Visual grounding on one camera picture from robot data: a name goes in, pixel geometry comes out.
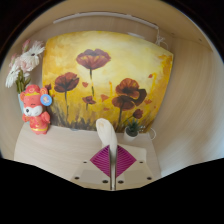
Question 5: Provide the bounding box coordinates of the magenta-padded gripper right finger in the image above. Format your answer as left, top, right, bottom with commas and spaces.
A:
115, 144, 156, 191

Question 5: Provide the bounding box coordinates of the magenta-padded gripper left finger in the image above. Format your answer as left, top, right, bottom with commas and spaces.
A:
70, 144, 113, 191

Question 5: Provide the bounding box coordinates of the cream white towel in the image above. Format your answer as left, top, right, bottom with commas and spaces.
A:
95, 117, 148, 163

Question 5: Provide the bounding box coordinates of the small plant in white pot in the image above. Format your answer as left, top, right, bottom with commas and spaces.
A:
123, 118, 143, 139

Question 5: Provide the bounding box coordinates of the red plush mouse toy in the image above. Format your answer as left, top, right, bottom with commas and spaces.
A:
19, 84, 53, 136

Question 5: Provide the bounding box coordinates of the light blue vase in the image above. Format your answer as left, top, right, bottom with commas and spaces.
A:
17, 92, 28, 114

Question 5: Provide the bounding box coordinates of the poppy flower painting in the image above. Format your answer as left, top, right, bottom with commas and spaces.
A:
41, 30, 175, 133

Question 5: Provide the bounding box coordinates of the pink and white flower bouquet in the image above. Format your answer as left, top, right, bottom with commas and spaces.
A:
4, 38, 46, 94

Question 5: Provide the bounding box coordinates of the white cable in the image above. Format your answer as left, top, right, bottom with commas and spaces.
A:
148, 28, 169, 141

